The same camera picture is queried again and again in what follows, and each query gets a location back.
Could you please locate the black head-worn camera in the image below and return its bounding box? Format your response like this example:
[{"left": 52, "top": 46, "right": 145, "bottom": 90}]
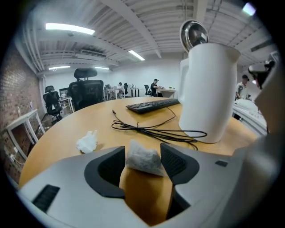
[{"left": 248, "top": 59, "right": 277, "bottom": 90}]

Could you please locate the person's grey shirt torso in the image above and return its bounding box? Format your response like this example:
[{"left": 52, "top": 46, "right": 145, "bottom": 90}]
[{"left": 213, "top": 55, "right": 285, "bottom": 228}]

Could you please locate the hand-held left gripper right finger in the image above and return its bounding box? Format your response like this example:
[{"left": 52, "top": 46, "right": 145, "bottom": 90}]
[{"left": 160, "top": 142, "right": 244, "bottom": 215}]

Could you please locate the black cable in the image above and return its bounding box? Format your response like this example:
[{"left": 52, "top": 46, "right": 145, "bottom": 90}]
[{"left": 111, "top": 106, "right": 208, "bottom": 151}]

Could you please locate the crumpled white tissue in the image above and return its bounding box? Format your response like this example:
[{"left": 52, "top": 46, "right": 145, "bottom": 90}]
[{"left": 76, "top": 130, "right": 99, "bottom": 154}]

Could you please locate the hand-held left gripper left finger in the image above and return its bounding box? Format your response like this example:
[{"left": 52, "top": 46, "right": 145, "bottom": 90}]
[{"left": 19, "top": 146, "right": 154, "bottom": 228}]

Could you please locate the black keyboard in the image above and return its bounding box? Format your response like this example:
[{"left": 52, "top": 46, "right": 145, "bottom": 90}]
[{"left": 126, "top": 98, "right": 180, "bottom": 114}]

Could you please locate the ceiling air conditioner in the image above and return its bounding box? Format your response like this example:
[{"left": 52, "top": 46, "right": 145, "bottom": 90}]
[{"left": 79, "top": 49, "right": 107, "bottom": 59}]

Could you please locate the white teapot with steel lid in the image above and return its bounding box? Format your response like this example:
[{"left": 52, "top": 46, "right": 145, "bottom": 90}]
[{"left": 177, "top": 19, "right": 241, "bottom": 144}]

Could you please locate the white mesh tea bag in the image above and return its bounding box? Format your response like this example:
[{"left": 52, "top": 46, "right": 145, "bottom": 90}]
[{"left": 125, "top": 139, "right": 168, "bottom": 177}]

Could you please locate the white side table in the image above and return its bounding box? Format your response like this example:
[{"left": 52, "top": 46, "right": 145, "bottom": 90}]
[{"left": 5, "top": 109, "right": 46, "bottom": 160}]

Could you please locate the large black office chair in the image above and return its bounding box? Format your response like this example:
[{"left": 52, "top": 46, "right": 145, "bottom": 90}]
[{"left": 69, "top": 67, "right": 105, "bottom": 112}]

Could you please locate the wooden background desk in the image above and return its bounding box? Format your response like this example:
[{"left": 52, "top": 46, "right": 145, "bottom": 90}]
[{"left": 155, "top": 88, "right": 177, "bottom": 99}]

